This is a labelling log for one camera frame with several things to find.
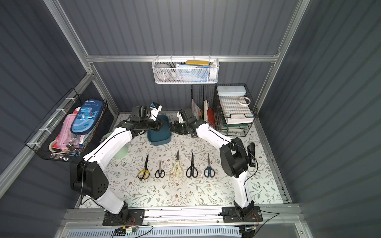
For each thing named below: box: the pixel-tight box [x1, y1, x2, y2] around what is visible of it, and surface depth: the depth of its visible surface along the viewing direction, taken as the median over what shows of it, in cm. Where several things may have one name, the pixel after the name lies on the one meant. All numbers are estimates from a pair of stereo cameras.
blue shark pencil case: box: [70, 99, 104, 135], surface depth 71 cm
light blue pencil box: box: [216, 85, 247, 96], surface depth 107 cm
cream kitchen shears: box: [170, 149, 184, 179], surface depth 91 cm
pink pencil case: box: [58, 113, 83, 152], surface depth 69 cm
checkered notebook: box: [218, 95, 255, 118], surface depth 98 cm
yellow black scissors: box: [136, 154, 151, 181], surface depth 90 cm
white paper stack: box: [224, 114, 254, 125], surface depth 94 cm
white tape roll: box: [154, 62, 172, 81], surface depth 88 cm
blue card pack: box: [175, 63, 211, 83], surface depth 88 cm
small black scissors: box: [154, 160, 166, 179], surface depth 91 cm
